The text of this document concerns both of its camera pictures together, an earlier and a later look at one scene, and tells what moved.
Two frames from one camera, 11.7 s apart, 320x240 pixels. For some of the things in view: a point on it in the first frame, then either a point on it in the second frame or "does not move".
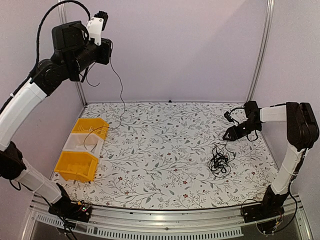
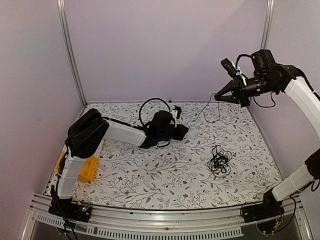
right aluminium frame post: [264, 47] does not move
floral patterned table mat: [173, 154] does not move
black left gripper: [104, 57] to [181, 132]
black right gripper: [233, 134] to [239, 94]
